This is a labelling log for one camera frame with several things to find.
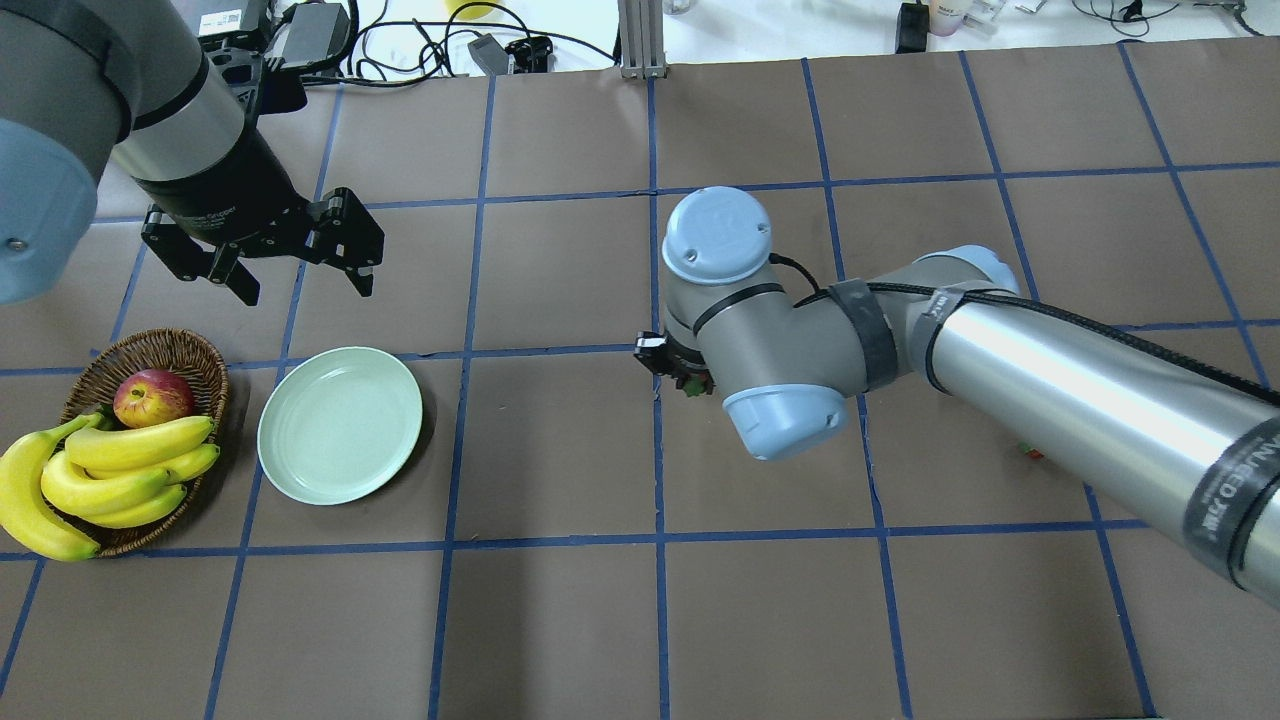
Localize red apple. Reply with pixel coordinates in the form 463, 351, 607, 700
111, 368, 196, 429

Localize yellow banana bunch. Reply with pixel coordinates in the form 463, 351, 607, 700
1, 413, 221, 562

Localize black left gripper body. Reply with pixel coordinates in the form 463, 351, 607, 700
141, 187, 385, 283

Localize brown wicker basket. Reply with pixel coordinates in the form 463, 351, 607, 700
58, 328, 238, 559

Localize aluminium frame post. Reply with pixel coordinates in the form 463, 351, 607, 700
617, 0, 669, 79

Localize black power adapter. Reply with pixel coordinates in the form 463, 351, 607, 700
270, 1, 352, 73

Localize light green plate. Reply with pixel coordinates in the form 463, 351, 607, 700
256, 347, 425, 506

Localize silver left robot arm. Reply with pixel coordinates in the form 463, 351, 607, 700
1, 1, 385, 306

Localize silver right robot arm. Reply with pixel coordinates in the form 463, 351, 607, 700
634, 186, 1279, 605

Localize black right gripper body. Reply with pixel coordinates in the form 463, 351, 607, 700
634, 331, 713, 388

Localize red strawberry green leaves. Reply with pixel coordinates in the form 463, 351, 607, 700
676, 375, 714, 398

